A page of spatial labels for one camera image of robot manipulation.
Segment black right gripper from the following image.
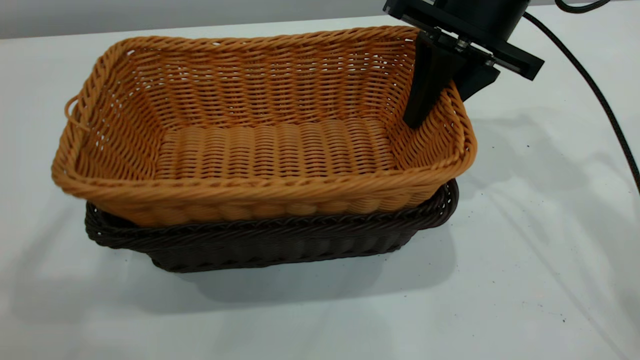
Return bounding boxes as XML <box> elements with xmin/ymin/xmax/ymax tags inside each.
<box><xmin>382</xmin><ymin>0</ymin><xmax>545</xmax><ymax>130</ymax></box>

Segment orange wicker basket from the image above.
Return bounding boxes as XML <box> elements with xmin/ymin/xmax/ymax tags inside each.
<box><xmin>51</xmin><ymin>25</ymin><xmax>478</xmax><ymax>229</ymax></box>

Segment black wicker basket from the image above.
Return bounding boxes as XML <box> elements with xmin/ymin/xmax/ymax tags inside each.
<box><xmin>84</xmin><ymin>179</ymin><xmax>460</xmax><ymax>274</ymax></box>

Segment black cable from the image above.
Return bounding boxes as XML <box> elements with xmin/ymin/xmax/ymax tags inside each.
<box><xmin>555</xmin><ymin>0</ymin><xmax>612</xmax><ymax>14</ymax></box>
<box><xmin>521</xmin><ymin>11</ymin><xmax>640</xmax><ymax>195</ymax></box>

